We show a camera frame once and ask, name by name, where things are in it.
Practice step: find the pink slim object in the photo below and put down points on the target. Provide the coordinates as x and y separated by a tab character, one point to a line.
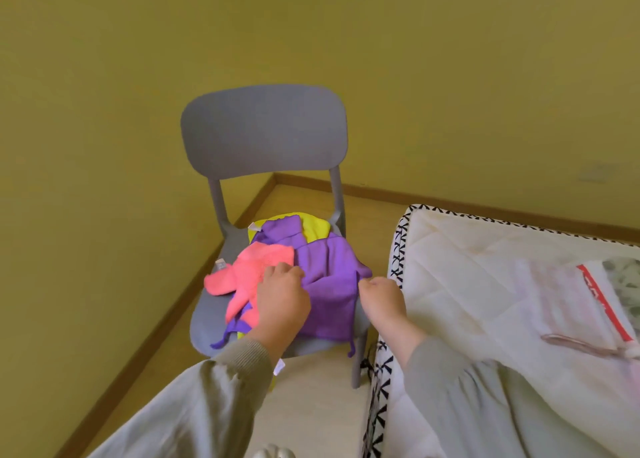
580	344

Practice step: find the white rounded object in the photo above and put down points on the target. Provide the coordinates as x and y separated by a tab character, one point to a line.
273	452

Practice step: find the grey plastic chair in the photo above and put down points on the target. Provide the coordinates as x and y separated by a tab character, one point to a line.
265	128

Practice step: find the grey patterned pillow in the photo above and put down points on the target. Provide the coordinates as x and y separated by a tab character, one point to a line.
625	283

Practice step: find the white mattress with patterned edge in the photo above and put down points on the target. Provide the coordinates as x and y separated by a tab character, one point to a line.
475	273

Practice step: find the person's right hand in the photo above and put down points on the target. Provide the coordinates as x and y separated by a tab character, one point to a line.
384	303

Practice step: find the person's left fingers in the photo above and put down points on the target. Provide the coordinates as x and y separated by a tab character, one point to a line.
284	272

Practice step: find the person's left hand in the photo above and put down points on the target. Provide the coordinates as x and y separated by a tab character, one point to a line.
282	305

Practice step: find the person's right forearm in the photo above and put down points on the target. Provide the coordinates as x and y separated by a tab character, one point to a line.
460	402

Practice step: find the purple cloth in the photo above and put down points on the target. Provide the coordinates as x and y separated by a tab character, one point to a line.
327	278

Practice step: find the person's right fingers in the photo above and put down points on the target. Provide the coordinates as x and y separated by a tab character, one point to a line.
377	285

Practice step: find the clear plastic bag red strip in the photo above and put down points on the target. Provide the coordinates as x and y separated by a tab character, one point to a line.
560	298

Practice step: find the pink cloth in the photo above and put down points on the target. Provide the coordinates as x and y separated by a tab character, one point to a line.
247	273

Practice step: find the person's left forearm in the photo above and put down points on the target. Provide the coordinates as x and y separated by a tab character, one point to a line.
200	402

